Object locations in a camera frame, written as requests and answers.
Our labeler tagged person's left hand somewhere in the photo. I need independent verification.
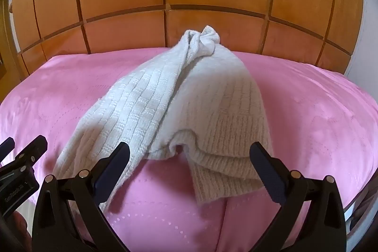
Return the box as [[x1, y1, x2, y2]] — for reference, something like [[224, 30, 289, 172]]
[[13, 210, 32, 250]]

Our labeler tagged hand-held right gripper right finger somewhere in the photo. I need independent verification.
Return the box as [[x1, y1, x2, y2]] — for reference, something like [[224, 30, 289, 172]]
[[249, 141, 347, 252]]

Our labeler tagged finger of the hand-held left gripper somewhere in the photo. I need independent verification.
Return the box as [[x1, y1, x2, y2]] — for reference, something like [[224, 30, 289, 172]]
[[0, 137, 16, 163], [13, 135, 48, 170]]

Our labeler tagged pink bedspread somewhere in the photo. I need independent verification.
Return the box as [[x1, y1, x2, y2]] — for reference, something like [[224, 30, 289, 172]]
[[0, 47, 378, 252]]

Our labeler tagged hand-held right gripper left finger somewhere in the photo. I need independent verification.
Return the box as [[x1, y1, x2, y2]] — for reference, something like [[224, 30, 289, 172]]
[[32, 141, 131, 252]]

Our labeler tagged dark brown furniture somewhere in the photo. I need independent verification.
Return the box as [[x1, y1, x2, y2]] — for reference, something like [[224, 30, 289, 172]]
[[345, 178, 378, 241]]

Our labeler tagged white knit sweater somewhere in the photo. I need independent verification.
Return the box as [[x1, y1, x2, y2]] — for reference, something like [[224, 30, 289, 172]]
[[52, 25, 275, 213]]

